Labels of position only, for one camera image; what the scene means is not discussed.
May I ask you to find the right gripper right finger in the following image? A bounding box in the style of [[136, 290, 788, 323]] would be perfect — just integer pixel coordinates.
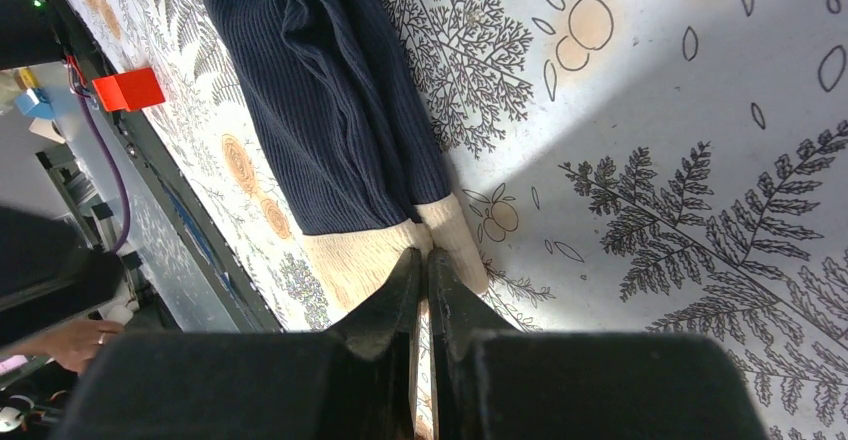
[[427, 249, 767, 439]]

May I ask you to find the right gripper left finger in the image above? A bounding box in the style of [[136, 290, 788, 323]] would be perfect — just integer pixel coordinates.
[[52, 249, 422, 439]]

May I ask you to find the navy underwear beige waistband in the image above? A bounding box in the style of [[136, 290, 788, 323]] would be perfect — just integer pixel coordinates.
[[203, 0, 489, 311]]

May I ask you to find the operator bare hand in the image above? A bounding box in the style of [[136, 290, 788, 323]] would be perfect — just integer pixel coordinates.
[[6, 319, 125, 374]]

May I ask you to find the floral table mat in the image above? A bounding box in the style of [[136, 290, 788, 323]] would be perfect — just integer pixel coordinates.
[[39, 0, 848, 440]]

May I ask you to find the small red plastic piece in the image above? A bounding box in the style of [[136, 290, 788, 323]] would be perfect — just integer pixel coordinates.
[[92, 67, 165, 112]]

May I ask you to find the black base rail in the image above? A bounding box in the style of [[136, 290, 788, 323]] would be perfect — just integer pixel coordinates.
[[56, 0, 304, 331]]

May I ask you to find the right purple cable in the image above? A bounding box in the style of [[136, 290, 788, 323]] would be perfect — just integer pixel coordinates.
[[66, 59, 132, 255]]

